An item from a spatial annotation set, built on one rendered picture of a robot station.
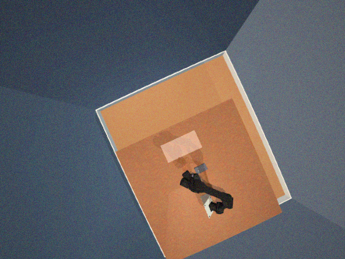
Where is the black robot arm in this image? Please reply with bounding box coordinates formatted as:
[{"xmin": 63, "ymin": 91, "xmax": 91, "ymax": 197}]
[{"xmin": 180, "ymin": 173, "xmax": 233, "ymax": 214}]

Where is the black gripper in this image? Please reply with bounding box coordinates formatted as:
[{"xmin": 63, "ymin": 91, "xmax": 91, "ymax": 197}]
[{"xmin": 182, "ymin": 171, "xmax": 192, "ymax": 180}]

